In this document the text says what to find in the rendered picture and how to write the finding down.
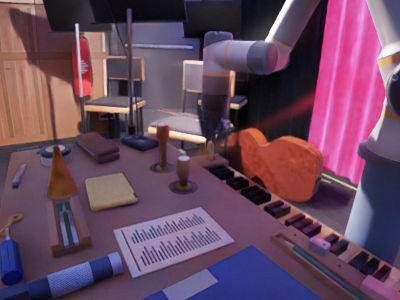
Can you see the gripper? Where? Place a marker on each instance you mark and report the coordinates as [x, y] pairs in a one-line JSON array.
[[215, 110]]

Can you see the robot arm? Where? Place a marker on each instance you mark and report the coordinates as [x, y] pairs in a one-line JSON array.
[[240, 55]]

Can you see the pale wooden locking pin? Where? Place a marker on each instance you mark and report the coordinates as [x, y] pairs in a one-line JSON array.
[[210, 150]]

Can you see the short brown stop knob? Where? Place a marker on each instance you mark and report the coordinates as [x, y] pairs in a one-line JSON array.
[[183, 170]]

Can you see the tall brown stop knob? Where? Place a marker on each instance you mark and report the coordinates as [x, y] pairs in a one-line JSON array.
[[162, 140]]

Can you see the organ keyboard with dark keys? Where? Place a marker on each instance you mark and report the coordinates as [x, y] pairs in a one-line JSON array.
[[300, 223]]

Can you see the brass key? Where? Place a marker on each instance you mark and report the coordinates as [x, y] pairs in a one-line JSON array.
[[13, 219]]

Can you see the wooden chair with grey seat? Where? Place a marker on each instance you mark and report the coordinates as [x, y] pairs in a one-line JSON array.
[[180, 125], [115, 101]]

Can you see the wooden chair with dark seat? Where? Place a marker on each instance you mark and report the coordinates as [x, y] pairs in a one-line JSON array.
[[238, 100]]

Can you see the black curtain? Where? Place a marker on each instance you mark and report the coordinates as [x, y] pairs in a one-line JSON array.
[[283, 100]]

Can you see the orange guitar case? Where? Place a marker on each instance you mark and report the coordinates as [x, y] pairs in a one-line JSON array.
[[283, 166]]

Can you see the dark blue stand with pole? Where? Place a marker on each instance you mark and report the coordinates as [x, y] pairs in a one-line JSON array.
[[139, 141]]

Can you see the white sheet with bar chart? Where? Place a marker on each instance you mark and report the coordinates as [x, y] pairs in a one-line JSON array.
[[173, 240]]

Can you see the brown leather case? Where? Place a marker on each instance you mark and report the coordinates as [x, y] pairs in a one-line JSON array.
[[97, 146]]

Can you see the yellow folded cloth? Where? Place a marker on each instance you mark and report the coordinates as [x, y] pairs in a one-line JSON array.
[[110, 191]]

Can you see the pink curtain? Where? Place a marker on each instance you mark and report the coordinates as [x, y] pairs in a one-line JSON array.
[[346, 100]]

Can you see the red fire extinguisher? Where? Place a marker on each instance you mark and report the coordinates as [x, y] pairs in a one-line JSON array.
[[82, 66]]

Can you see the blue folder with white label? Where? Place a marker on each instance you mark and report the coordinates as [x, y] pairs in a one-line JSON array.
[[253, 276]]

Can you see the grey tape roll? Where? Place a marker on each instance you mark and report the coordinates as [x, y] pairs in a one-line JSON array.
[[66, 153]]

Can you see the small lilac block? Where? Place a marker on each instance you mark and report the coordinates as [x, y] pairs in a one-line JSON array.
[[319, 246]]

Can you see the black overhead panel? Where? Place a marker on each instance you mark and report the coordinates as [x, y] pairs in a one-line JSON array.
[[116, 11]]

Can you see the brass cone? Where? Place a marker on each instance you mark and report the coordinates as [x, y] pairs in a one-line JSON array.
[[61, 180]]

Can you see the wooden tuning fork box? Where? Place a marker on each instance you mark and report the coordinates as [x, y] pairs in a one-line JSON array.
[[83, 233]]

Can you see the teal pencil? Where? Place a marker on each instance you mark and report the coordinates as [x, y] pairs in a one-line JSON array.
[[320, 266]]

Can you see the silver tuning fork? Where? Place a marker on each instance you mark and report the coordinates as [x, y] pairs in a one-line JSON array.
[[68, 226]]

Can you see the grey marker pen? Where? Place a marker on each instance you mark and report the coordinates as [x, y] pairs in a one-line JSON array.
[[19, 176]]

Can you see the blue and white cylinder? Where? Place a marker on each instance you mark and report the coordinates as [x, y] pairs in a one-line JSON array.
[[70, 278]]

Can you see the pink eraser block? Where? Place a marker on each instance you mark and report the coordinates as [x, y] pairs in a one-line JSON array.
[[378, 288]]

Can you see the grey wall rail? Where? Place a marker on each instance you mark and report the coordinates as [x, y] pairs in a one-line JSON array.
[[160, 46]]

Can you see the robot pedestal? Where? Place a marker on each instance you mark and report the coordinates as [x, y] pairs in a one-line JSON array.
[[376, 206]]

